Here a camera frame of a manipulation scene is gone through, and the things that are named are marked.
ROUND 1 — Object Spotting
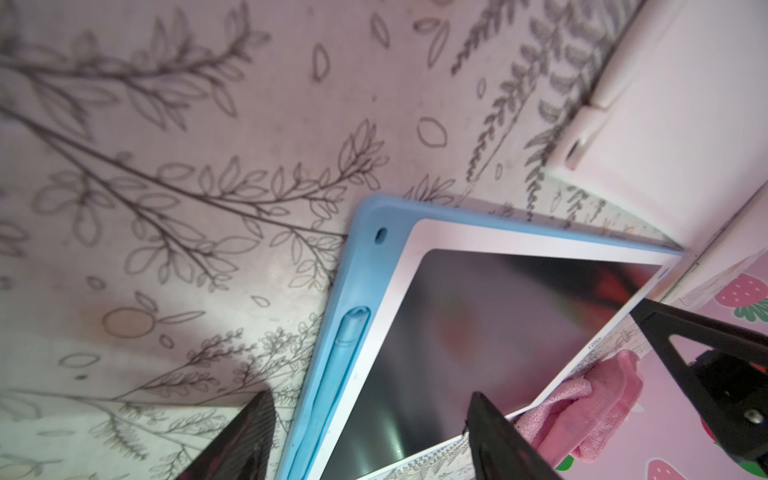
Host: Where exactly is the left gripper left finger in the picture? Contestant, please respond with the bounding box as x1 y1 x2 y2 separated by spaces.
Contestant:
177 390 277 480

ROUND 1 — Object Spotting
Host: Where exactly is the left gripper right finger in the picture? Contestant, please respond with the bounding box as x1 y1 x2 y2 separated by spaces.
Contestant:
464 392 560 480

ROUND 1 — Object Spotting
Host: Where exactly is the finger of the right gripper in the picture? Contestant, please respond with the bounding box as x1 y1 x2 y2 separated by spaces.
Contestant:
631 299 767 462

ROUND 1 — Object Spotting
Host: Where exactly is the pink fluffy cloth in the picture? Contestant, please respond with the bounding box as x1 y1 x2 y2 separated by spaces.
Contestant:
514 350 644 467

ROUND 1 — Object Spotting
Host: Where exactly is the white drawing tablet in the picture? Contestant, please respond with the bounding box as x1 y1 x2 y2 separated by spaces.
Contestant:
546 1 767 250

